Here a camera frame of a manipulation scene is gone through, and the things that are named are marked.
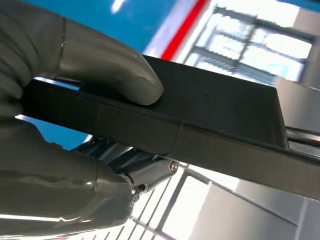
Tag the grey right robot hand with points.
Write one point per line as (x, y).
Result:
(50, 192)

